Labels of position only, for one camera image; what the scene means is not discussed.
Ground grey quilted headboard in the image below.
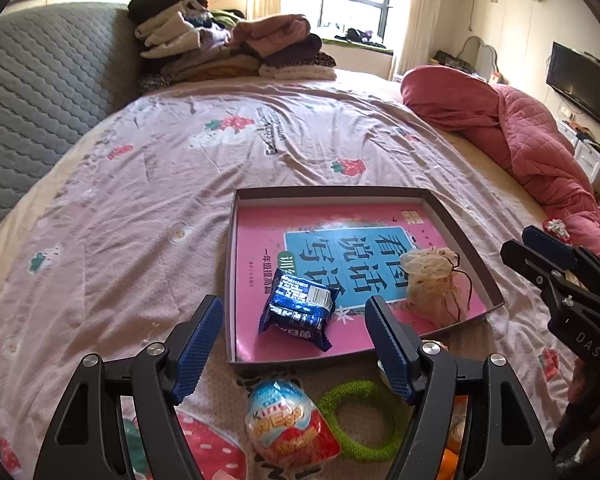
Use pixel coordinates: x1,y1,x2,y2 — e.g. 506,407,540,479
0,2,146,251

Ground pink quilted blanket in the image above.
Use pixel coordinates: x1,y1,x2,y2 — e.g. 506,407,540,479
400,65,600,271

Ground pink exercise book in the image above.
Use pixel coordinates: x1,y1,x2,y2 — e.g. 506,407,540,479
236,202,488,361

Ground blue snack packet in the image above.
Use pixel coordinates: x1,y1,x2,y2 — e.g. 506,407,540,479
257,267,337,352

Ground white cabinet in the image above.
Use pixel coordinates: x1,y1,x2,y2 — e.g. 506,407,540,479
557,117,600,181

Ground beige mesh drawstring pouch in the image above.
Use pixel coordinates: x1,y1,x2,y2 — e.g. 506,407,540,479
399,246,476,326

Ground foil egg toy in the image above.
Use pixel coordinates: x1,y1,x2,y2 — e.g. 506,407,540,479
244,379,342,466

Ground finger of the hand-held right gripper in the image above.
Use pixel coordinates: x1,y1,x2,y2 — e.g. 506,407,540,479
522,225,579,264
500,239,579,286

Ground strawberry print bed sheet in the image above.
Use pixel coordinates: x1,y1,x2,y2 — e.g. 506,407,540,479
0,67,600,480

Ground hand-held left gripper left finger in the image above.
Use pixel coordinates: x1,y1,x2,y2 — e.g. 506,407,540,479
32,295,225,480

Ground black flat television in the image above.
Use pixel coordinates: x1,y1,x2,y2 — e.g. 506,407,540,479
546,41,600,128

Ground dark items on windowsill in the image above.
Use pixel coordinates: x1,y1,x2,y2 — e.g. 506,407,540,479
342,27,386,48

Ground shallow cardboard box tray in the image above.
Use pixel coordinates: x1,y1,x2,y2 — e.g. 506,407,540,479
226,187,506,365

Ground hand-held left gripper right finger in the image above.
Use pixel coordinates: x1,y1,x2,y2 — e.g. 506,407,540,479
364,295,556,480

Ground green fuzzy hair ring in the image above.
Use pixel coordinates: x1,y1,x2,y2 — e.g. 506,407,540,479
317,380,413,463

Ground pile of folded clothes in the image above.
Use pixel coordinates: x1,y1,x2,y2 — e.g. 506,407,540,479
127,0,338,83

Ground white framed mirror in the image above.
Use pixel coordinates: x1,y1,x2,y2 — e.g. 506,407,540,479
460,36,498,76

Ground orange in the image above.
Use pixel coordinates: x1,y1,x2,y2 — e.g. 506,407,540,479
444,395,470,480

